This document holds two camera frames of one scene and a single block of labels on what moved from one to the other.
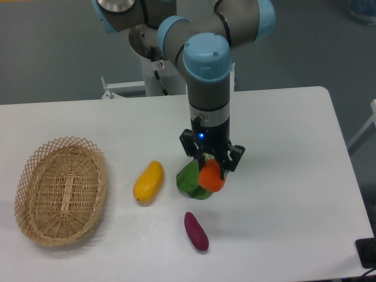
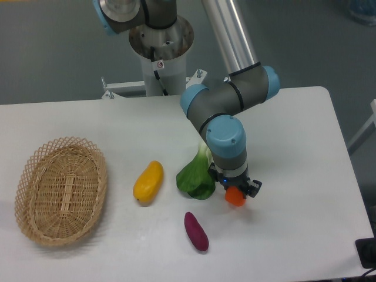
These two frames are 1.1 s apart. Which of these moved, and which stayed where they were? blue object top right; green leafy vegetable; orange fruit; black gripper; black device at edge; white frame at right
Moved: black gripper; orange fruit
Stayed: black device at edge; green leafy vegetable; blue object top right; white frame at right
